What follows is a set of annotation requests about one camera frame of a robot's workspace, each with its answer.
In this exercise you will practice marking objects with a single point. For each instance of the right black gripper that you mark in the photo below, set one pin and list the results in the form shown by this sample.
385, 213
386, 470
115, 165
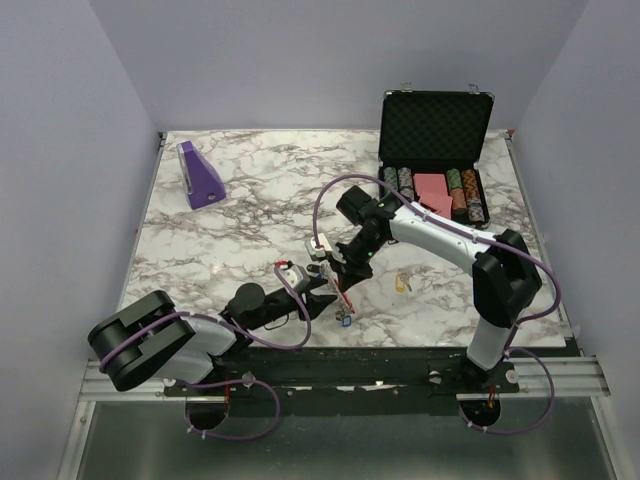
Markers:
348, 273

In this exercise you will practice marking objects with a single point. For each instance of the black poker chip case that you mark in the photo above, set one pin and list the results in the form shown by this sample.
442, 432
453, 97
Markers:
433, 132

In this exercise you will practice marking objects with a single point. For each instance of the red keyring with keys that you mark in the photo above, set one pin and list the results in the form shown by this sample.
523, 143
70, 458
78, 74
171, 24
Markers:
344, 304

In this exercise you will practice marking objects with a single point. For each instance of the yellow tagged key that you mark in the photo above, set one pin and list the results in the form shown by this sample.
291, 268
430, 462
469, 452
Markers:
402, 283

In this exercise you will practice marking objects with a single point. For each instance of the pink playing card deck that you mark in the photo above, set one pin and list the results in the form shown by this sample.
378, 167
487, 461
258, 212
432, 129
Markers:
432, 191

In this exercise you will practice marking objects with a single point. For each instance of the purple wedge-shaped box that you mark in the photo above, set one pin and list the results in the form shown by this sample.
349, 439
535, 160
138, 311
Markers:
202, 184

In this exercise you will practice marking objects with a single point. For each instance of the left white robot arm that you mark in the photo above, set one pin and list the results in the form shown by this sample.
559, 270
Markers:
151, 338

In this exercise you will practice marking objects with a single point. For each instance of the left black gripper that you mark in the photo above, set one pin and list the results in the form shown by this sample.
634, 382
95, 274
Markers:
315, 303

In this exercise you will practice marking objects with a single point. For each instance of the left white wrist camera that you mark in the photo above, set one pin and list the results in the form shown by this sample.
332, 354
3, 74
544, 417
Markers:
293, 277

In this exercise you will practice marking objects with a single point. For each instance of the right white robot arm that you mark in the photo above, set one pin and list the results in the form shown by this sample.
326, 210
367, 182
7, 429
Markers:
504, 281

